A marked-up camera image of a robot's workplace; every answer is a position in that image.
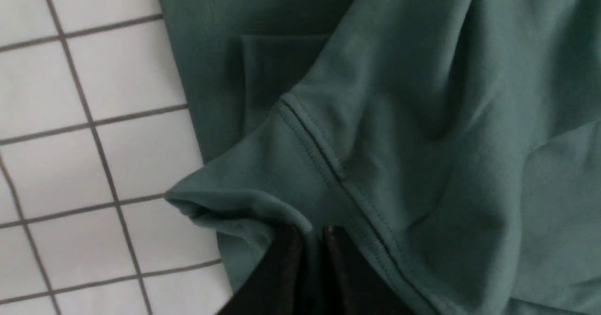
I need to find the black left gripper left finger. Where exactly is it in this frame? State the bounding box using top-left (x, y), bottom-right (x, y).
top-left (218, 225), bottom-right (303, 315)

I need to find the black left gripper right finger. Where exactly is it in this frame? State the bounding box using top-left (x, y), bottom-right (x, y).
top-left (323, 226), bottom-right (414, 315)

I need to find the green long-sleeved shirt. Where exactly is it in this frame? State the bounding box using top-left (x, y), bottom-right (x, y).
top-left (160, 0), bottom-right (600, 315)

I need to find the white grid tablecloth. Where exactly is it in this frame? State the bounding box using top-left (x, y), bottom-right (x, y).
top-left (0, 0), bottom-right (231, 315)

